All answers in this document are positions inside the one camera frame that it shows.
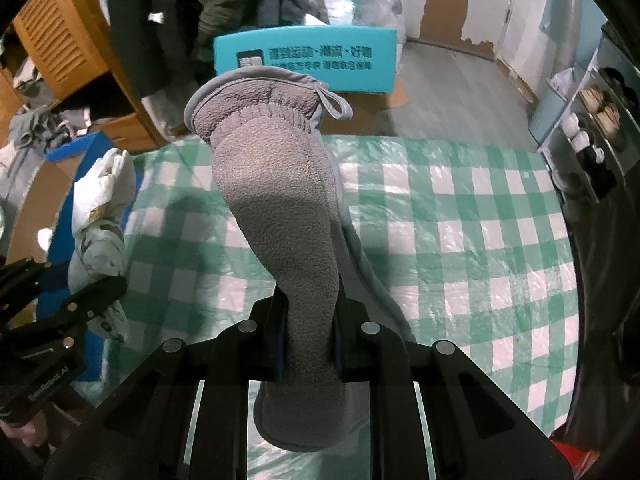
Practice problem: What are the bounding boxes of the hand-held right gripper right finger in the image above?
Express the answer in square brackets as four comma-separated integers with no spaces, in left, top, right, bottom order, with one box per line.
[331,301,572,480]

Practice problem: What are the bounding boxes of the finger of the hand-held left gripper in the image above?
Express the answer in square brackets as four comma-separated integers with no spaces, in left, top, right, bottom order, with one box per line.
[37,275,129,342]

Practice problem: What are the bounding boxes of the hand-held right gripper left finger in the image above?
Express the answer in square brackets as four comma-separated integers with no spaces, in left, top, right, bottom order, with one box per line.
[44,299,290,480]

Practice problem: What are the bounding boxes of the white plastic bag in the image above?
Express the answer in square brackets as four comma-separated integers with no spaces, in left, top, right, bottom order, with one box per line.
[67,149,137,344]

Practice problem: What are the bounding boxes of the blue-rimmed cardboard shoebox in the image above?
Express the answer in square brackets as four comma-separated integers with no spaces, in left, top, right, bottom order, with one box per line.
[7,132,122,397]

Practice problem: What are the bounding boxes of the brown-grey sock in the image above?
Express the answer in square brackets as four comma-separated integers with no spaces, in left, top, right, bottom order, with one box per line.
[183,71,419,457]

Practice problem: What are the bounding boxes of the person's left hand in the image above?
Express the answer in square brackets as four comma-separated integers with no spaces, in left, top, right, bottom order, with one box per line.
[0,419,50,456]

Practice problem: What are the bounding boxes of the green checkered plastic tablecloth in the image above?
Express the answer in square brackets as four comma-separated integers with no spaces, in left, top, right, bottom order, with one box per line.
[85,135,582,480]

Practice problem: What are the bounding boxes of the wooden wardrobe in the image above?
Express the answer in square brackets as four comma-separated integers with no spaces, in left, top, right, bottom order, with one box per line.
[0,0,167,157]

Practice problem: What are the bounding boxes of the grey hoodie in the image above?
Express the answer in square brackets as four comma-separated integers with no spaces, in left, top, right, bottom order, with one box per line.
[7,107,94,162]

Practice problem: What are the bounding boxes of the white hanging garment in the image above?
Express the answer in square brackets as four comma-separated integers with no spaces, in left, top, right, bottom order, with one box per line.
[142,85,202,142]

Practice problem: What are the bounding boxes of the folded grey clothes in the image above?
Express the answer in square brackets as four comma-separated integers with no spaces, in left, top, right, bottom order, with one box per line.
[10,57,54,112]

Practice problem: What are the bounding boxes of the black hanging coat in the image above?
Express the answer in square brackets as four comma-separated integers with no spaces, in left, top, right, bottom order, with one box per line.
[102,0,217,102]

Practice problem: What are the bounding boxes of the brown cardboard box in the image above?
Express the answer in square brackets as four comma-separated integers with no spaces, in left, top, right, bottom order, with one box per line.
[320,72,417,137]

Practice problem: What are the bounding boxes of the red packet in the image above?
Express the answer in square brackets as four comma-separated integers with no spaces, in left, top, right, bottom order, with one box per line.
[549,441,609,480]

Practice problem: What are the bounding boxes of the wooden louvered wardrobe door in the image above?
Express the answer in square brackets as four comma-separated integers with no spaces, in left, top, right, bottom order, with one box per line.
[12,0,114,102]

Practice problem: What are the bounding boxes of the person's dark jacket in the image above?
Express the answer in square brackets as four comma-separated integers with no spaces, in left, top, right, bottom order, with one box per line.
[565,185,640,461]

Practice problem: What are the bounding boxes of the teal printed box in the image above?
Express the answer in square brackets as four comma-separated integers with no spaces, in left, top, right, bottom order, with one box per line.
[212,25,399,96]

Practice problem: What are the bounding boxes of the light blue trash bin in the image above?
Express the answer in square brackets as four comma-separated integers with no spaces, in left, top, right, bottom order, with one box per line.
[529,95,571,154]

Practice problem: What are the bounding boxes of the clear plastic bag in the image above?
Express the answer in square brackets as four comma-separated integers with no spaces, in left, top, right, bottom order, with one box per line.
[357,0,407,32]

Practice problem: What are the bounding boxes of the white bin liner bag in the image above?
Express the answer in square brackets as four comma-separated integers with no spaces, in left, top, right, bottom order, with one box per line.
[547,67,579,99]

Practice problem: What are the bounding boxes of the group of assorted shoes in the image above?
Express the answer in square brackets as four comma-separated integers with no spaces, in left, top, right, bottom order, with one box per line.
[560,67,634,197]

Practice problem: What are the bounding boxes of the white door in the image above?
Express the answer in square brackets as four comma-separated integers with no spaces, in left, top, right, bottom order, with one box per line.
[492,0,569,67]

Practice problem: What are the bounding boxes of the grey shoe rack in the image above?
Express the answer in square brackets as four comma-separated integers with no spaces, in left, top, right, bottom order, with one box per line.
[537,20,640,222]

